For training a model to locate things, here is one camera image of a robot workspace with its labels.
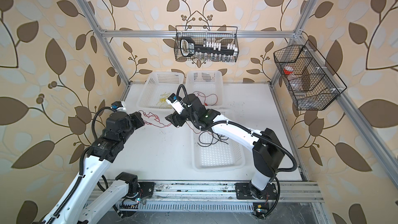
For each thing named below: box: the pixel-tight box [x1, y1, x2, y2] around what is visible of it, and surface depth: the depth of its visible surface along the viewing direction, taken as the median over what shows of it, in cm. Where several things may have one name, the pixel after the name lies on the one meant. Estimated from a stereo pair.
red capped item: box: [283, 65, 294, 76], surface depth 84 cm
